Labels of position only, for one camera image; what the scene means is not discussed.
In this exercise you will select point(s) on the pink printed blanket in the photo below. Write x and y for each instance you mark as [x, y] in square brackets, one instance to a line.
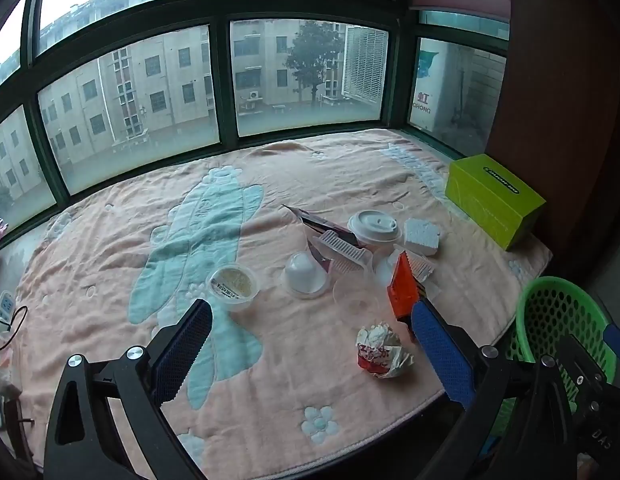
[290, 360]

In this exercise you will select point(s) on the orange red box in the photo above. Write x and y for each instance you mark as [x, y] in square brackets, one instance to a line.
[402, 285]

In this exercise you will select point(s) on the green cardboard box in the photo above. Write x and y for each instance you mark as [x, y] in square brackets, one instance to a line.
[490, 195]

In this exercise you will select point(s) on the round labelled plastic container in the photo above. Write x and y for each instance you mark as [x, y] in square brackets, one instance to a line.
[232, 282]

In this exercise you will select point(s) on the clear box of sticks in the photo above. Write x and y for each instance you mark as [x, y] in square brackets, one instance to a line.
[423, 267]

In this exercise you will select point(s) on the white printed cardboard box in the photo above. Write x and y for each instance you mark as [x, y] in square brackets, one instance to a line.
[432, 85]

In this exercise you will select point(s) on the white ribbed plastic tray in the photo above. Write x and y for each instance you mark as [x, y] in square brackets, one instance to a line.
[340, 247]

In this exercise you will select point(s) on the white power strip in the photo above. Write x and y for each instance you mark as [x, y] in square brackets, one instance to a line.
[5, 307]

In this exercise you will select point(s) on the red white wrapper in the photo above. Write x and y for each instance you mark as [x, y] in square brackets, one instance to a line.
[380, 350]

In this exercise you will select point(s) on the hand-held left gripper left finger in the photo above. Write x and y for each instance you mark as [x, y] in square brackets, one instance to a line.
[185, 350]

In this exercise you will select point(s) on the beige apartment building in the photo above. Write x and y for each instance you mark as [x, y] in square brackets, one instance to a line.
[140, 85]

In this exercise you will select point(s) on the brown wooden wardrobe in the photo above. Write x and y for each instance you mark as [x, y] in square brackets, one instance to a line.
[550, 110]

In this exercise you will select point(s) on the white louvred panel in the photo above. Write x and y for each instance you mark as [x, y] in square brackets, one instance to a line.
[365, 65]

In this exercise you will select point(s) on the tree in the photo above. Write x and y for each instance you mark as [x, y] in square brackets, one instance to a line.
[315, 50]

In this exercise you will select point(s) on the green plastic basket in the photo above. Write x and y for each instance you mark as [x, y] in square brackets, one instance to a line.
[540, 285]

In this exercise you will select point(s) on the white cup lid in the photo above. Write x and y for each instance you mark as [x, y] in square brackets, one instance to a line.
[372, 225]

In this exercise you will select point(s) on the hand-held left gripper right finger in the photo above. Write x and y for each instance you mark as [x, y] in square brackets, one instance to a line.
[442, 355]

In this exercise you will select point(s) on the small white plastic cup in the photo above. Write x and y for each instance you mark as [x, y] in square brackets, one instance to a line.
[302, 270]

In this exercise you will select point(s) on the white foam block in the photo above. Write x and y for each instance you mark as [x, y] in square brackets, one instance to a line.
[421, 235]

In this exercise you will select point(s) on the green window frame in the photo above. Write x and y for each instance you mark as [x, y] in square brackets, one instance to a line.
[220, 110]

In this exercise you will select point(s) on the pink snack packet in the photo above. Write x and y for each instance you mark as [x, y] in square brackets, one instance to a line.
[315, 220]

